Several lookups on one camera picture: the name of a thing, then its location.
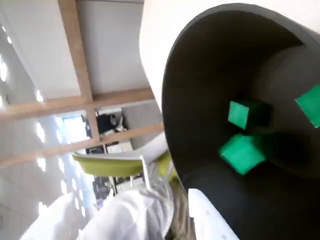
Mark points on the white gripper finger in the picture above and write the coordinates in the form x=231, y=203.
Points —
x=207, y=220
x=130, y=217

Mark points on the green block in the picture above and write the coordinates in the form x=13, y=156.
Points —
x=310, y=105
x=240, y=155
x=238, y=115

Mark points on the black pot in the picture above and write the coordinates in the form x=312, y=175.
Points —
x=200, y=75

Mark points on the green office chair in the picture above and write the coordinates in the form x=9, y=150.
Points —
x=112, y=167

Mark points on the wooden partition frame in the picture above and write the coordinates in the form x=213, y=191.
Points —
x=82, y=62

